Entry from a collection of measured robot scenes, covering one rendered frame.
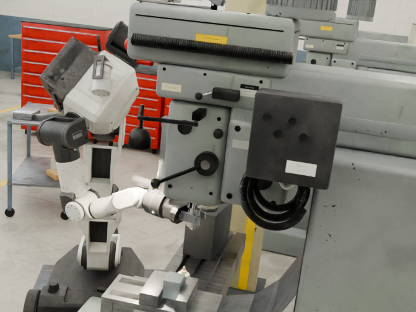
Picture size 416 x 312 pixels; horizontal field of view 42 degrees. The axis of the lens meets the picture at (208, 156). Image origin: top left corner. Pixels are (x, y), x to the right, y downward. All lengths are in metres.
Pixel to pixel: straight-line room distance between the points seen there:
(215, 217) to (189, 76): 0.67
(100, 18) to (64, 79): 9.65
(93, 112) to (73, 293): 0.95
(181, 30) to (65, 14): 10.50
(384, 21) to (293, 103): 9.41
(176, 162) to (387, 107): 0.62
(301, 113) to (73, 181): 1.01
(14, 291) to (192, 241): 1.90
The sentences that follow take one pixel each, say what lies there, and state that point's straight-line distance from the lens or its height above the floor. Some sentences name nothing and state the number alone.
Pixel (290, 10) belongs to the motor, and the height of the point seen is 1.91.
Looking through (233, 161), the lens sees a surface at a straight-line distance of 1.55.
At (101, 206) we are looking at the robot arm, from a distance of 1.96.
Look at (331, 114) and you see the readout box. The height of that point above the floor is 1.70.
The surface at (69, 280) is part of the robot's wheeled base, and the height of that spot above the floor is 0.57.
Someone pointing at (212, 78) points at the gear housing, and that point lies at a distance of 1.52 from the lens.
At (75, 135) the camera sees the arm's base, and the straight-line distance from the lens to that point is 1.94.
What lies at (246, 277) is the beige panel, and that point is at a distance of 3.77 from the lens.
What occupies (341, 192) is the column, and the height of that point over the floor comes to 1.47.
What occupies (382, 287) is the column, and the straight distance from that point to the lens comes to 1.54.
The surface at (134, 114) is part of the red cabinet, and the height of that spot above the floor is 0.48.
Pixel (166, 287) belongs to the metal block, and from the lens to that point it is 1.66.
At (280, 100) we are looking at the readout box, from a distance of 1.24.
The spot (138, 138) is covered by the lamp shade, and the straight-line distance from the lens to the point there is 1.68.
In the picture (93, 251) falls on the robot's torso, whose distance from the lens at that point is 2.59.
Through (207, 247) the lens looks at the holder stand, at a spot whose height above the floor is 1.01.
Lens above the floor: 1.91
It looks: 16 degrees down
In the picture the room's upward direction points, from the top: 6 degrees clockwise
